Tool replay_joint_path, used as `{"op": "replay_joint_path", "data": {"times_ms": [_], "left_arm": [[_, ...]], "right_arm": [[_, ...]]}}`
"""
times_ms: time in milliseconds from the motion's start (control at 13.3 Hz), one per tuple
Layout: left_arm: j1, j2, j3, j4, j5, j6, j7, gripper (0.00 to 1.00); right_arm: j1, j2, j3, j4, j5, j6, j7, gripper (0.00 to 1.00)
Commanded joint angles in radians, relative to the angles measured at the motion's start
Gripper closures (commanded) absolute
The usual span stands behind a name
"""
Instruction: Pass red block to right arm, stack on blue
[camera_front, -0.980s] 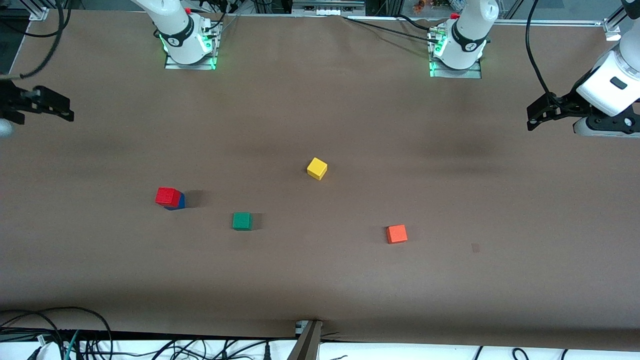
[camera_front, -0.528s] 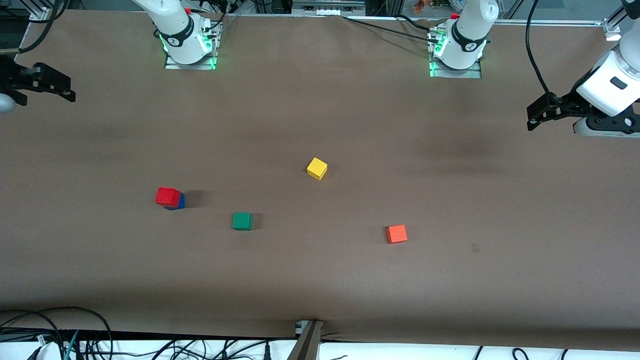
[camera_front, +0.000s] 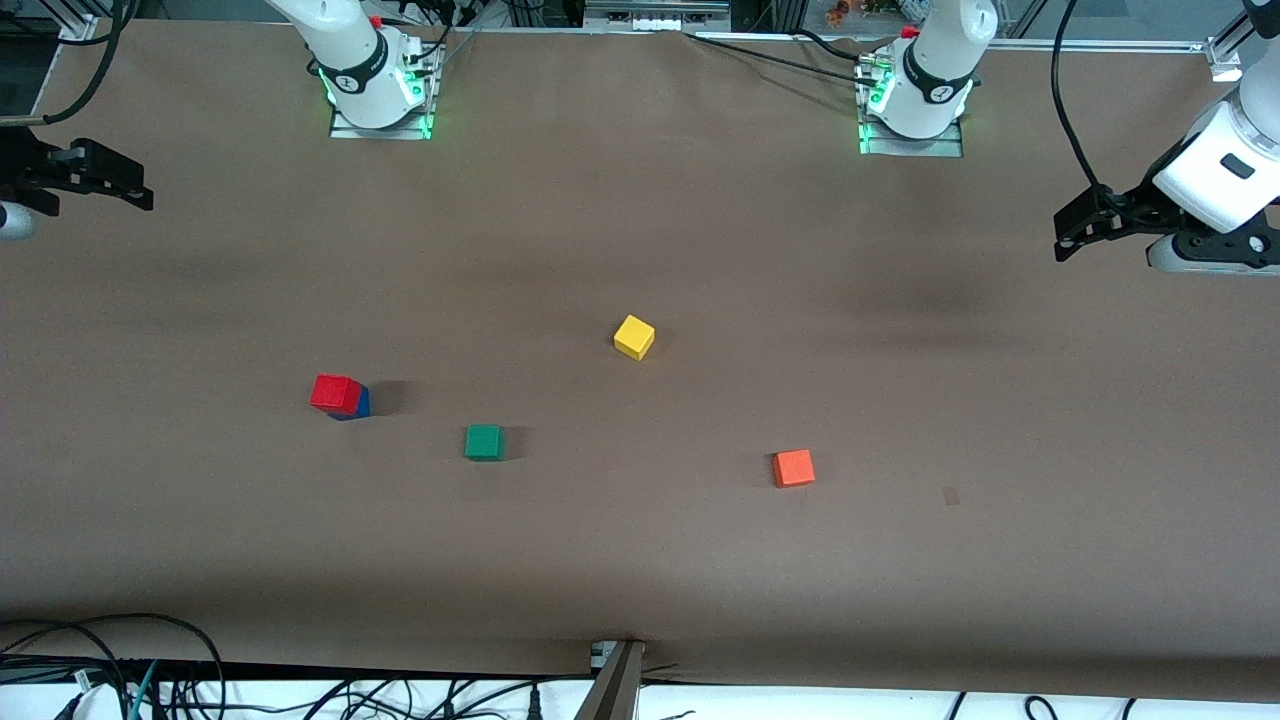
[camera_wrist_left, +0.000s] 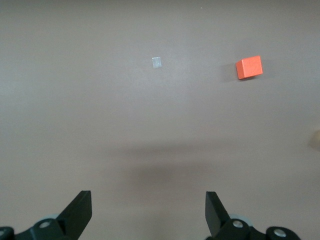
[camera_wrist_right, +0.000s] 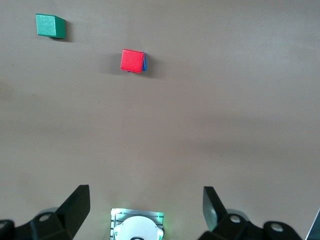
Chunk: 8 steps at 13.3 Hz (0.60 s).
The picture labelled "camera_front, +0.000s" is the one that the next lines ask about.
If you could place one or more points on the brown table cover sheet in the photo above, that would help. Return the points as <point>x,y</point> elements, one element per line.
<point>640,560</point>

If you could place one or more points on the white power strip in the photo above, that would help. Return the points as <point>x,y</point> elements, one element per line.
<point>655,14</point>

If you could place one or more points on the aluminium bar with bracket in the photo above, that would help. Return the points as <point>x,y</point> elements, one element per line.
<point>612,690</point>

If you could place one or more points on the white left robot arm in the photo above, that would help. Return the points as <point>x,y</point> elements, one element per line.
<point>935,60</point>

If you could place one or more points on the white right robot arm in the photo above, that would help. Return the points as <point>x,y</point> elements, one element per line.
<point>350,60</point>

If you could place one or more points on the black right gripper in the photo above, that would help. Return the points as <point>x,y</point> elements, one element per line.
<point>22,163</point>

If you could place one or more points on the orange cube block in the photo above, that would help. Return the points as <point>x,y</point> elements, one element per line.
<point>793,468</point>

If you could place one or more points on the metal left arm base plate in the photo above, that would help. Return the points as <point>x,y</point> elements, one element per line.
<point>920,148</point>

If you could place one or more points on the small orange background toy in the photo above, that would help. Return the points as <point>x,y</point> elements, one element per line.
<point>838,10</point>

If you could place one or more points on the aluminium frame profile with rail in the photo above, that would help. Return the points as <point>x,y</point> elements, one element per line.
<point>1222,55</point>

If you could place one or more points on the blue cube block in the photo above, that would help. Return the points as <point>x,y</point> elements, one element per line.
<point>363,405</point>

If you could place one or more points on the aluminium frame profile short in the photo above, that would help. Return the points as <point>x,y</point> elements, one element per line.
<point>80,25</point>

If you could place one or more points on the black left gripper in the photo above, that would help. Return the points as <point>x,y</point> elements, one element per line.
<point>1133,203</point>

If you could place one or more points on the red cube block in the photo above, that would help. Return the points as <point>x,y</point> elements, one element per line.
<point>335,392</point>

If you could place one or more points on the yellow cube block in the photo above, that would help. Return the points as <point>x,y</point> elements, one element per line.
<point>633,337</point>

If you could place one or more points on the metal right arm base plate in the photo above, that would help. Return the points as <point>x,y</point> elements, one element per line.
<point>385,133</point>

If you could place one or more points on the green cube block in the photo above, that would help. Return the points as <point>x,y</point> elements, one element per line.
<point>484,443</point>

